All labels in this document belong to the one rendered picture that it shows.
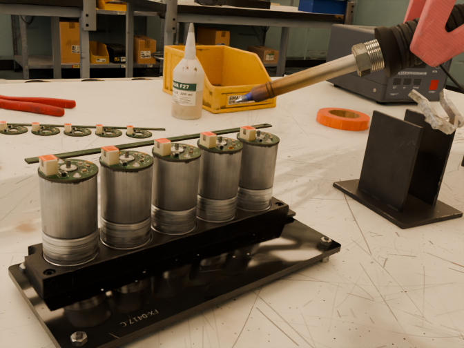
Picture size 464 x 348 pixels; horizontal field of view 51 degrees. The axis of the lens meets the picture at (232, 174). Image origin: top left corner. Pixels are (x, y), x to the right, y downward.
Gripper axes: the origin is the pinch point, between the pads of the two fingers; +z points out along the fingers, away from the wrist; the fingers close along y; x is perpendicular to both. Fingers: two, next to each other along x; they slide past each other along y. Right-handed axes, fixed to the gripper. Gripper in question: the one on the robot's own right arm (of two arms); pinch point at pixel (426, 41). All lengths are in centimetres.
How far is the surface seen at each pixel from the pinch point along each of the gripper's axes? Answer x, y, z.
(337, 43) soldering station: 6, -55, 3
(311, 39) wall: 61, -585, 25
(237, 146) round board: -4.2, -0.6, 9.6
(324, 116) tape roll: 5.5, -30.8, 10.1
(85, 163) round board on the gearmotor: -9.8, 4.4, 12.8
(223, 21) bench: -22, -271, 34
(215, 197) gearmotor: -3.7, 0.5, 12.4
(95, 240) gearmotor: -7.6, 5.3, 15.3
